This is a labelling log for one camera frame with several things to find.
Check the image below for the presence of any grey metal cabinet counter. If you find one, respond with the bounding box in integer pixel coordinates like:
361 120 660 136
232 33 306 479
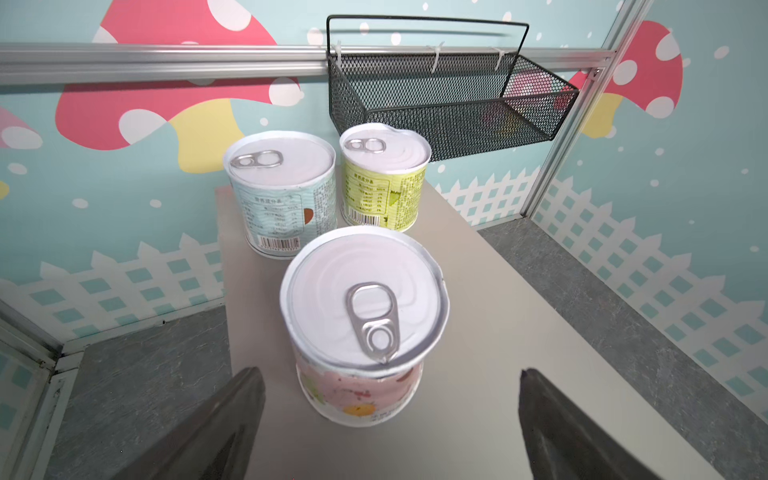
215 187 717 479

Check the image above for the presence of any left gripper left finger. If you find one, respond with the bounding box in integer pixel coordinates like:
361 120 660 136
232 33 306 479
114 367 266 479

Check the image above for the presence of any black mesh wall basket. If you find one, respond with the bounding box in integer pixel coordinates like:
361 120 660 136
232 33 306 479
325 40 579 161

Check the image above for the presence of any green label can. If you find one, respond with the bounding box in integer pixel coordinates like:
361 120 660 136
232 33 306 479
339 123 432 232

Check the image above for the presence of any teal label can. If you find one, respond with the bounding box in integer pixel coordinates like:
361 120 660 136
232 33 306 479
223 131 337 259

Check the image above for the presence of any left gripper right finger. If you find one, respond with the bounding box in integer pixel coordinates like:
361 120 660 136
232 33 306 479
518 369 658 480

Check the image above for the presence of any pink label can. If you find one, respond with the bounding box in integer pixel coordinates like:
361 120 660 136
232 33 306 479
279 226 450 428

